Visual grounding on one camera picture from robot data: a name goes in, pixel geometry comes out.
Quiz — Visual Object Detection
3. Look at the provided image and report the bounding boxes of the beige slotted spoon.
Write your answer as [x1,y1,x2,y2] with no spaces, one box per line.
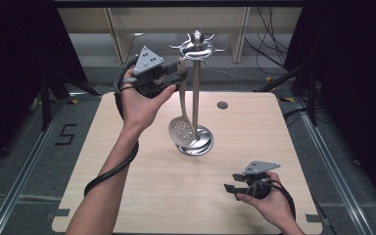
[167,57,197,149]

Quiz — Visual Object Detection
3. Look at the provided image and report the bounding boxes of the black curtain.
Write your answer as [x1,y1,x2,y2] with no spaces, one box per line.
[0,0,90,179]
[283,0,376,212]

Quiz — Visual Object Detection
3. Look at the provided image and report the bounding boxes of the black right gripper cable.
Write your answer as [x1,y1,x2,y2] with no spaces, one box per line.
[245,178,298,221]

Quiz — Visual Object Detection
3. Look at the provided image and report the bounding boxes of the black floor cables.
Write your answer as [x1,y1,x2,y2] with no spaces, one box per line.
[244,7,291,69]

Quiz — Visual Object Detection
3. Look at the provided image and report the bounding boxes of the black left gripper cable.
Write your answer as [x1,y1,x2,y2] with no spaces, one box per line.
[83,56,140,198]

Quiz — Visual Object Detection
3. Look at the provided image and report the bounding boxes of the metal utensil stand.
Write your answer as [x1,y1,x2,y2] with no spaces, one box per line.
[168,29,226,158]

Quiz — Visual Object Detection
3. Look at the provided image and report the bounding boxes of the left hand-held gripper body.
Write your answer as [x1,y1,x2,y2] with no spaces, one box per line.
[131,45,178,99]

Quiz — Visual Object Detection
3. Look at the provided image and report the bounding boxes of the person's right hand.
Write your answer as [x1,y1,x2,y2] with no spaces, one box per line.
[235,171,292,230]

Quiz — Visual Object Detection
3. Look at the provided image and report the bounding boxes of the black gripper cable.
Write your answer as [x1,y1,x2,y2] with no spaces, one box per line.
[83,56,140,198]
[245,178,298,221]

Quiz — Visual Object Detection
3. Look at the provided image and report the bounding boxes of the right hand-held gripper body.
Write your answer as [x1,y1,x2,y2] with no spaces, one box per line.
[242,160,282,201]

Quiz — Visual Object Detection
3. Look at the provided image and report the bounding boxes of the grey tape strip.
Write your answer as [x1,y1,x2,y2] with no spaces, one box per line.
[45,208,71,220]
[305,213,331,227]

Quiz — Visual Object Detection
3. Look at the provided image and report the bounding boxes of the black metal stand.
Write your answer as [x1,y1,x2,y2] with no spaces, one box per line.
[38,69,103,132]
[254,60,321,127]

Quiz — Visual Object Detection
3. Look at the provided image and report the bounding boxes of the metal floor rail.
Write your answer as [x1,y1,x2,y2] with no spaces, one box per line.
[294,97,376,235]
[0,97,66,235]

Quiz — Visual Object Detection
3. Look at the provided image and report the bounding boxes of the wooden shelf unit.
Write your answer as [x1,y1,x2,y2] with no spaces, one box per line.
[58,7,304,65]

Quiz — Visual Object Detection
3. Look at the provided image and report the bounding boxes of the person's left hand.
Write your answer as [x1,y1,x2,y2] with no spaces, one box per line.
[119,68,177,132]

